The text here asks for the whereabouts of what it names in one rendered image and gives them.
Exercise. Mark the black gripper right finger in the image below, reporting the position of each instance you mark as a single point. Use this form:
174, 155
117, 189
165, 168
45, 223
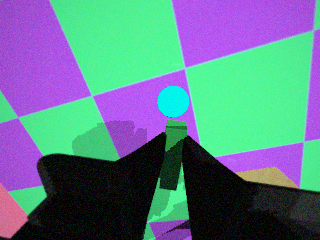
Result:
218, 199

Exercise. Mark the green rectangular post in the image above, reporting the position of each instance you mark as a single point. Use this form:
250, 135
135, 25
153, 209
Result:
176, 131

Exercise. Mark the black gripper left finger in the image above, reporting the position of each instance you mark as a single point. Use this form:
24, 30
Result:
130, 181

